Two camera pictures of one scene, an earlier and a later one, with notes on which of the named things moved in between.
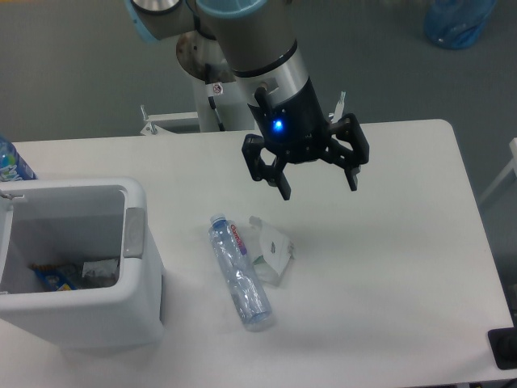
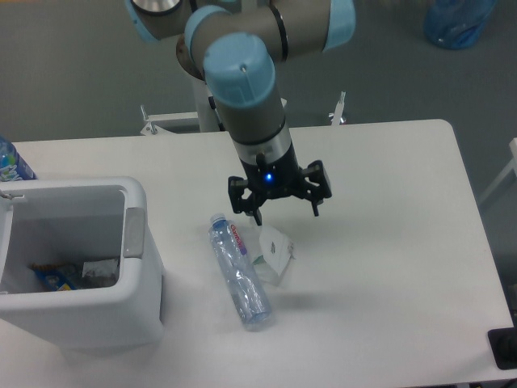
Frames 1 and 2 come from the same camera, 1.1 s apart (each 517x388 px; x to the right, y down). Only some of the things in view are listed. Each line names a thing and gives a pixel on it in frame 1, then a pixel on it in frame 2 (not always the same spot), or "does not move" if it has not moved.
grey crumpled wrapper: [98, 267] does not move
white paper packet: [275, 251] does not move
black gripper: [299, 129] to [279, 179]
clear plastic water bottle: [248, 296] does not move
